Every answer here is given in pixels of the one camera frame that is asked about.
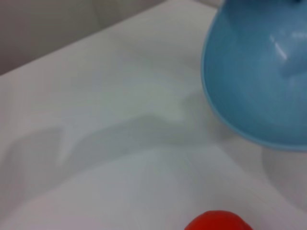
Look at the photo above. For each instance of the blue bowl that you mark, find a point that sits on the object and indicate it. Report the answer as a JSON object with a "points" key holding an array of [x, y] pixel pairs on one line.
{"points": [[254, 72]]}

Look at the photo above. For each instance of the orange toy fruit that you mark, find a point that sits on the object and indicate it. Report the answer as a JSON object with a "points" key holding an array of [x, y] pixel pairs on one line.
{"points": [[218, 221]]}

